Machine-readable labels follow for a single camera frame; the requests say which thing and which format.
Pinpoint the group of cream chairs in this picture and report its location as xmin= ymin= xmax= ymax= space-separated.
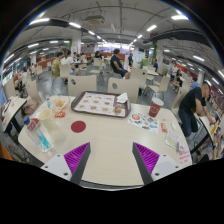
xmin=3 ymin=56 xmax=192 ymax=112

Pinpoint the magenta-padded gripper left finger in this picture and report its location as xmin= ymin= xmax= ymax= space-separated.
xmin=40 ymin=142 xmax=92 ymax=186

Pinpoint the cream chair holding bag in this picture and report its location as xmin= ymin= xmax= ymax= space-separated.
xmin=25 ymin=79 xmax=44 ymax=107

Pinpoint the white dining table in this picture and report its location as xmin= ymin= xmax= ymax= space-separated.
xmin=1 ymin=95 xmax=28 ymax=134
xmin=199 ymin=114 xmax=224 ymax=158

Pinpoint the group of ceiling lights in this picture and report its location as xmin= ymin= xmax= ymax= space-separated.
xmin=2 ymin=13 xmax=224 ymax=88

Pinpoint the cream chair with round hole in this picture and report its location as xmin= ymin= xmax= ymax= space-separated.
xmin=107 ymin=77 xmax=140 ymax=104
xmin=67 ymin=74 xmax=98 ymax=98

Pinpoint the dark brown food tray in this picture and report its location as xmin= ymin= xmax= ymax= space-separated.
xmin=70 ymin=90 xmax=132 ymax=118

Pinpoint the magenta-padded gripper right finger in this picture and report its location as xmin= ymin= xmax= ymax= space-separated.
xmin=132 ymin=142 xmax=183 ymax=186

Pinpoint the red paper cup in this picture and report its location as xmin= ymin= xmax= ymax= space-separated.
xmin=148 ymin=97 xmax=165 ymax=118

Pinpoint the crumpled white napkin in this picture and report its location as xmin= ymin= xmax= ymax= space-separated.
xmin=116 ymin=92 xmax=129 ymax=104

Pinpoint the clear water bottle blue cap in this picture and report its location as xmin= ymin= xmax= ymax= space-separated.
xmin=22 ymin=115 xmax=54 ymax=154

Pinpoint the flat round red coaster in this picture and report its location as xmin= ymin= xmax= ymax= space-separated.
xmin=70 ymin=120 xmax=87 ymax=134

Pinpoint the ceiling air conditioner unit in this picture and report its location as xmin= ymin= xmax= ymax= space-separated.
xmin=84 ymin=14 xmax=106 ymax=25

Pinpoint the red paper packet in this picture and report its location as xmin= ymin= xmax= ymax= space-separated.
xmin=26 ymin=117 xmax=41 ymax=132

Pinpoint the pink bag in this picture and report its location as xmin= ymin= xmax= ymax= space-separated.
xmin=22 ymin=97 xmax=38 ymax=116

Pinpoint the printed paper tray liner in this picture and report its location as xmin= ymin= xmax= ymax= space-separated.
xmin=74 ymin=92 xmax=127 ymax=117

